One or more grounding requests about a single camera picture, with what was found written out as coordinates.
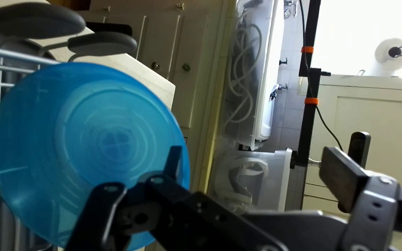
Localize black stand with orange clips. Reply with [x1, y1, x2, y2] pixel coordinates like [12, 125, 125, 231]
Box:
[289, 0, 333, 212]

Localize small clear plastic bin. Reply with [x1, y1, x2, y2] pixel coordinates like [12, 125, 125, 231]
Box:
[208, 146, 296, 215]

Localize white lower cabinet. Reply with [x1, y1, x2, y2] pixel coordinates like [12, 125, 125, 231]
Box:
[81, 0, 234, 192]

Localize white paper towel roll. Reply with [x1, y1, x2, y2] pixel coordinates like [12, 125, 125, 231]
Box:
[372, 36, 402, 72]

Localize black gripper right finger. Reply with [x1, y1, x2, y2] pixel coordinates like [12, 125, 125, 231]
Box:
[318, 130, 402, 251]

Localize large clear bin with cables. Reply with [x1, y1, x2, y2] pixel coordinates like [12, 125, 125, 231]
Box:
[217, 0, 287, 151]

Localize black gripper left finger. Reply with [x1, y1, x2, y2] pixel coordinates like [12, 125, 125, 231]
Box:
[64, 145, 287, 251]

